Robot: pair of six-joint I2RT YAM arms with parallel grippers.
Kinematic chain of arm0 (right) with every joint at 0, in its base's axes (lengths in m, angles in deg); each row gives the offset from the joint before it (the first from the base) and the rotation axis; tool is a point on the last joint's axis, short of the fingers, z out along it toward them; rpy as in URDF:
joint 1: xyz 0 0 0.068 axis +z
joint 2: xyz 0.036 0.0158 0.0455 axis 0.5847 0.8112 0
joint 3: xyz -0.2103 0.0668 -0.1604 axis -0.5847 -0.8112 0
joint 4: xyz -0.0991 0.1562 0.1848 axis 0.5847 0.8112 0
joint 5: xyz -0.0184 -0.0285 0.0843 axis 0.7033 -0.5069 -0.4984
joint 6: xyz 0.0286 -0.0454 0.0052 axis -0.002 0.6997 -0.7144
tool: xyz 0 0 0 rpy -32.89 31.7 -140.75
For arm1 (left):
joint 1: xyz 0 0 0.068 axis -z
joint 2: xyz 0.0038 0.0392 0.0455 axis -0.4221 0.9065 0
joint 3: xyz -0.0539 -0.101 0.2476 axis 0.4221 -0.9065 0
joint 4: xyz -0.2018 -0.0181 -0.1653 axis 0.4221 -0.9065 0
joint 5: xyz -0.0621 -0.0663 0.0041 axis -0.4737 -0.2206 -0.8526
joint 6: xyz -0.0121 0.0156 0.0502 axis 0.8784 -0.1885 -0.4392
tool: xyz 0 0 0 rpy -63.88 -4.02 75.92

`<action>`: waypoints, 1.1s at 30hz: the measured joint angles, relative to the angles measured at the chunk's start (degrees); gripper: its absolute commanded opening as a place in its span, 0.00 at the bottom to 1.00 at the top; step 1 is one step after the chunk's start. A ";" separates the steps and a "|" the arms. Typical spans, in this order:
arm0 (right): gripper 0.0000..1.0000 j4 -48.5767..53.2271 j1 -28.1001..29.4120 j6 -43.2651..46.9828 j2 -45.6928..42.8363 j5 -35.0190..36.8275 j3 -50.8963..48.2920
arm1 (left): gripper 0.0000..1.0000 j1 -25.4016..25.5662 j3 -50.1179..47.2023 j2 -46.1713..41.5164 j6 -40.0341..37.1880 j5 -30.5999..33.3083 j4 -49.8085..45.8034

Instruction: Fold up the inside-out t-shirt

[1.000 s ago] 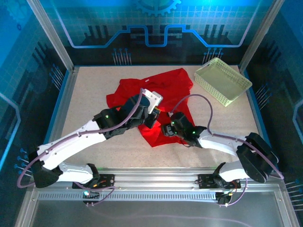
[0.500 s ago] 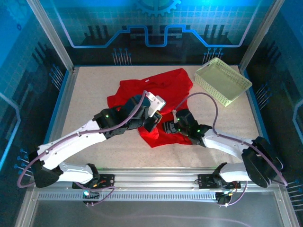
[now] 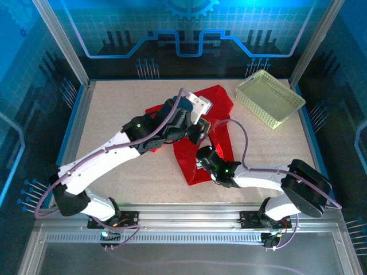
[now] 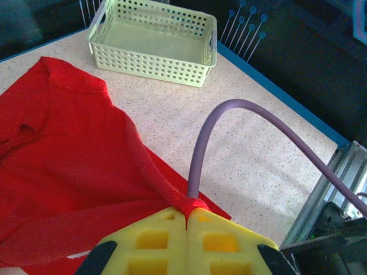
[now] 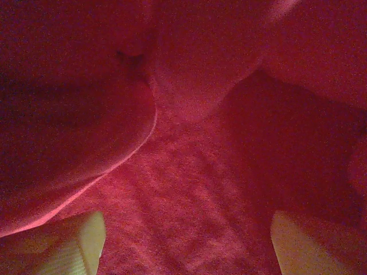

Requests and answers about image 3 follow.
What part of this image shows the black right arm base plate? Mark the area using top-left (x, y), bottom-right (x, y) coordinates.
top-left (239, 210), bottom-right (293, 230)

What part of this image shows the slotted grey cable duct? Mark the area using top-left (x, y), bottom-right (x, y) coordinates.
top-left (45, 231), bottom-right (266, 245)

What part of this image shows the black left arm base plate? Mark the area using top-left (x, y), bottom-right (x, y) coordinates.
top-left (87, 210), bottom-right (140, 230)

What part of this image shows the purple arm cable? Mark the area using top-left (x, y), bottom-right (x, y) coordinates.
top-left (208, 119), bottom-right (343, 252)
top-left (34, 88), bottom-right (198, 250)

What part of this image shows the pale green perforated basket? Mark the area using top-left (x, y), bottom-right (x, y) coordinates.
top-left (235, 69), bottom-right (306, 130)

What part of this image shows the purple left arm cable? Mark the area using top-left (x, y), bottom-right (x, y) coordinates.
top-left (34, 88), bottom-right (198, 250)

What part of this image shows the aluminium frame post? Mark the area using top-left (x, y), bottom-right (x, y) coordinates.
top-left (31, 0), bottom-right (92, 88)
top-left (288, 0), bottom-right (346, 88)

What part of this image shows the red t-shirt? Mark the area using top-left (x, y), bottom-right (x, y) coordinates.
top-left (145, 84), bottom-right (236, 187)

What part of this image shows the aluminium table side rail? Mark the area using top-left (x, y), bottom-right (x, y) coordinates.
top-left (47, 81), bottom-right (94, 209)

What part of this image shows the aluminium mounting rail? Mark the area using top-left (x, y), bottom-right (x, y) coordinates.
top-left (37, 202), bottom-right (343, 230)

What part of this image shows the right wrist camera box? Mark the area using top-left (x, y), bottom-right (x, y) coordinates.
top-left (196, 146), bottom-right (223, 168)

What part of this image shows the small black controller box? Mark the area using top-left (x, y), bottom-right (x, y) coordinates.
top-left (99, 229), bottom-right (122, 249)
top-left (262, 231), bottom-right (281, 250)

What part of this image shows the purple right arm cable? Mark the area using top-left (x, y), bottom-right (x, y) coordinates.
top-left (208, 119), bottom-right (343, 252)

